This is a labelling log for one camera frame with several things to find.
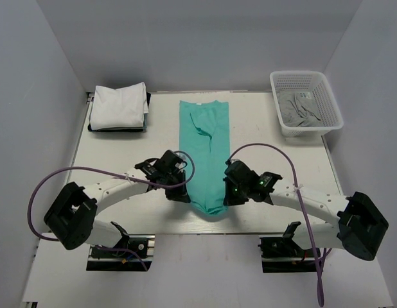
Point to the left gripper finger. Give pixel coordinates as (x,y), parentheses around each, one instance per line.
(184,196)
(172,194)

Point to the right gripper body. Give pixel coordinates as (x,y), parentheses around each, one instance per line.
(244,188)

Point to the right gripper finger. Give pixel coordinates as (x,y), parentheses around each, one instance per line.
(230,198)
(238,198)

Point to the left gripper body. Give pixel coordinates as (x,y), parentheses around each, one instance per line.
(172,179)

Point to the teal t-shirt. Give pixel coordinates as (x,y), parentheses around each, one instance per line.
(204,134)

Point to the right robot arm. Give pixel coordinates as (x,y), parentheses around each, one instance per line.
(352,223)

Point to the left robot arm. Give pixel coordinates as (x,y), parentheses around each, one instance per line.
(72,216)

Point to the folded white t-shirt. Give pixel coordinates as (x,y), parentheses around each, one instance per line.
(117,109)

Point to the grey t-shirt in basket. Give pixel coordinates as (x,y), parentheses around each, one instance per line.
(298,109)

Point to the white plastic basket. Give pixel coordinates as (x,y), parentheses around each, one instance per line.
(317,85)

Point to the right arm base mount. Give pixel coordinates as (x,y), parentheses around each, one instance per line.
(280,255)

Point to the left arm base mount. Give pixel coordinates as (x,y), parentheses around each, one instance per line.
(137,257)

